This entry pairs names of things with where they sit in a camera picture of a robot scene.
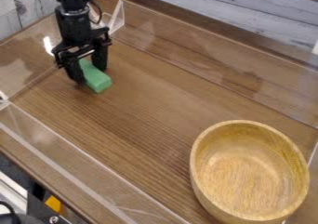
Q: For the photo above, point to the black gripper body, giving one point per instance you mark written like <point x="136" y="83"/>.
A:
<point x="77" y="34"/>

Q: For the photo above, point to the clear acrylic tray wall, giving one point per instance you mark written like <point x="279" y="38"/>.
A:
<point x="89" y="188"/>

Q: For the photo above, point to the green rectangular block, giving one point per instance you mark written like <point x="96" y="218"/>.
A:
<point x="96" y="79"/>

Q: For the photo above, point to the black device with screw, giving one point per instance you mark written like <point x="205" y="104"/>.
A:
<point x="56" y="220"/>

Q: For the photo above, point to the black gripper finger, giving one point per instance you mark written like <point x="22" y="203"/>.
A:
<point x="70" y="65"/>
<point x="100" y="56"/>

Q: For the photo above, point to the brown wooden bowl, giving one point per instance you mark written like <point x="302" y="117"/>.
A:
<point x="248" y="173"/>

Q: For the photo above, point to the yellow label sticker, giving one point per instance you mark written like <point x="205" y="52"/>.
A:
<point x="53" y="203"/>

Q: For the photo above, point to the clear acrylic corner bracket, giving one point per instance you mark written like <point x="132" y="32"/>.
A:
<point x="113" y="21"/>

